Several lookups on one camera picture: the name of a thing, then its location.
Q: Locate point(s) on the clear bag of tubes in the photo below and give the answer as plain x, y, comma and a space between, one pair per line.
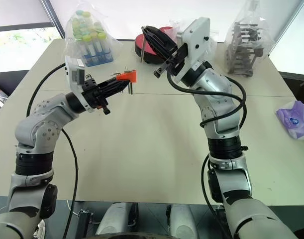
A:
74, 47

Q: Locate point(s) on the long silver hex key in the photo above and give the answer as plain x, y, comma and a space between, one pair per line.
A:
130, 87

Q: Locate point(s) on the purple wet wipes packet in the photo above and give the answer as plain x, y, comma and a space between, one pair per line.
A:
294, 119

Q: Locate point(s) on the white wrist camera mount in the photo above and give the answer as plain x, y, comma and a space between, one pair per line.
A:
72, 79
195, 37

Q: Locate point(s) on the large red black disc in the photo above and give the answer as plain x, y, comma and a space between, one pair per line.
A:
148, 53

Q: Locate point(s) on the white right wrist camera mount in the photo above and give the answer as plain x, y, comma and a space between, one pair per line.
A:
195, 37

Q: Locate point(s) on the blue capped tube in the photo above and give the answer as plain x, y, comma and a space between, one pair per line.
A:
79, 12

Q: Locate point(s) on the grey plastic rack stack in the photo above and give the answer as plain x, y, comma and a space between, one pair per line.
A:
245, 49

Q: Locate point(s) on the clear bag of racks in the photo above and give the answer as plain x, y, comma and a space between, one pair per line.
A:
267, 32

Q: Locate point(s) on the green capped tube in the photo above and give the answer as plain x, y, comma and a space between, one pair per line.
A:
87, 38
102, 36

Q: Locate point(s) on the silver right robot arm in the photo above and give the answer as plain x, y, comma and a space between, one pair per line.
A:
216, 99

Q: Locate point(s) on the dark furniture beside table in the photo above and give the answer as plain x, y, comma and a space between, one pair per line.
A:
10, 82

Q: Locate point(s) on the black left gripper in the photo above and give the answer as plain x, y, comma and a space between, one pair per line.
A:
93, 93

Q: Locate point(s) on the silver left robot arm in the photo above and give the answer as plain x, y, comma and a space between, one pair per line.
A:
37, 124

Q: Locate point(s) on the silver rounded robot leg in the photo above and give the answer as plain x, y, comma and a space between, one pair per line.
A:
182, 220
114, 219

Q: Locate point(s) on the small red disc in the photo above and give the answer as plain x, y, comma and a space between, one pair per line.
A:
168, 31

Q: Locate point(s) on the dark object beside table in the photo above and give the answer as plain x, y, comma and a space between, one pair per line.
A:
299, 82

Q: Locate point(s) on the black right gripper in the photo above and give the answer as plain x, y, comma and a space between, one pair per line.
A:
175, 56

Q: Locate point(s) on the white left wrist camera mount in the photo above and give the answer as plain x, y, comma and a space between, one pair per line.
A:
72, 79

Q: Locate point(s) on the blue tube rack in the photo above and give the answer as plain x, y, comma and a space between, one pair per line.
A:
98, 58

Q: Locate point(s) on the orange hex key holder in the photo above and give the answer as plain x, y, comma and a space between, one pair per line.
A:
129, 76

